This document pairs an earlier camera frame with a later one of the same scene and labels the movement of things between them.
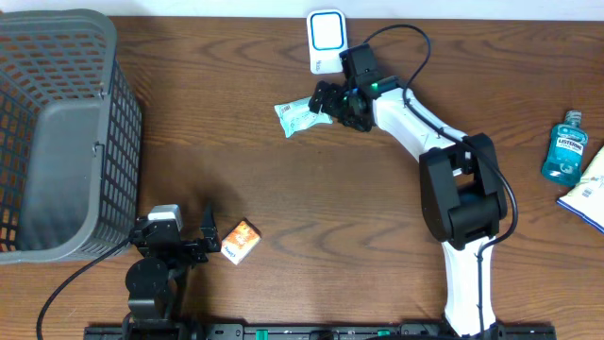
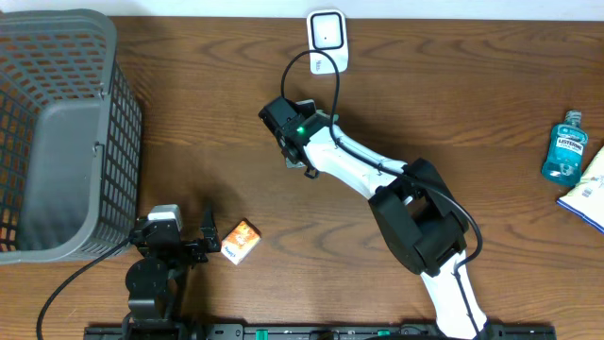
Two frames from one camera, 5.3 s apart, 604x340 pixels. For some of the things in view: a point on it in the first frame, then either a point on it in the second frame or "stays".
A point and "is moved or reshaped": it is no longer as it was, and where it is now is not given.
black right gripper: x=329 y=92 -> x=281 y=144
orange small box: x=240 y=242 stays
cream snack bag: x=586 y=198 stays
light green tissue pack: x=296 y=114 is moved or reshaped
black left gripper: x=211 y=240 stays
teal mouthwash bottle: x=564 y=154 stays
